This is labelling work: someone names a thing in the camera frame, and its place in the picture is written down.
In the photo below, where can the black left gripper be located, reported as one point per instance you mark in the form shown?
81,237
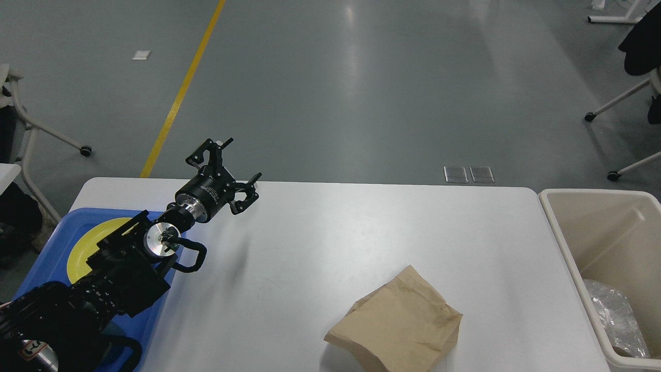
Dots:
203,196

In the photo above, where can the yellow plastic plate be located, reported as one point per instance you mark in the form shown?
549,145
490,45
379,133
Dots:
76,266

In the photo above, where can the silver foil wrapper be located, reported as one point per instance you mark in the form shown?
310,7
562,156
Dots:
617,319

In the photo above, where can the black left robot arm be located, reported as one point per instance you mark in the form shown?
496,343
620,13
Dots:
59,327

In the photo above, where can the blue plastic tray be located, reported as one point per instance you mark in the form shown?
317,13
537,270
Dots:
51,266

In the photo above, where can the white office chair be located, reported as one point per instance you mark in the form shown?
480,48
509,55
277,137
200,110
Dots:
32,128

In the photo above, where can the white side table edge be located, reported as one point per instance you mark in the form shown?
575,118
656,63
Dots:
9,172

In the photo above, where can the brown paper bag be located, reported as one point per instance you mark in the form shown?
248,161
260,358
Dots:
404,325

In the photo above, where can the beige plastic bin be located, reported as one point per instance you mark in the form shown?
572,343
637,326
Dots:
612,236

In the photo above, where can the white desk frame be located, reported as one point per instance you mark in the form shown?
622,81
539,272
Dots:
619,12

